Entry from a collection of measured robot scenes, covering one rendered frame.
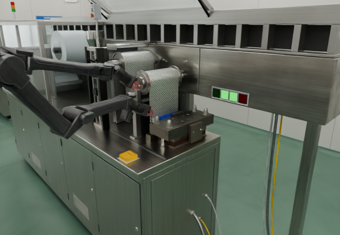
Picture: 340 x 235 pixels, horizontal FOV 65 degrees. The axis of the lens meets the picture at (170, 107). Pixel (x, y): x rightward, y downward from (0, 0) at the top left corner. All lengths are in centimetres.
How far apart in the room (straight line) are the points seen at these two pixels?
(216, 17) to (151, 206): 109
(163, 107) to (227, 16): 64
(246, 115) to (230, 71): 284
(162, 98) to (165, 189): 53
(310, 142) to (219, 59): 66
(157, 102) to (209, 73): 36
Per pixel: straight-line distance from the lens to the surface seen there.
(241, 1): 428
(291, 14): 139
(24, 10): 702
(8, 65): 79
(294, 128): 407
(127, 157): 141
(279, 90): 143
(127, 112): 144
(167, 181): 148
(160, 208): 154
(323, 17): 134
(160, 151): 151
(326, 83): 135
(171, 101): 168
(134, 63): 175
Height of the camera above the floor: 158
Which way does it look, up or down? 17 degrees down
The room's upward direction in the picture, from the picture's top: straight up
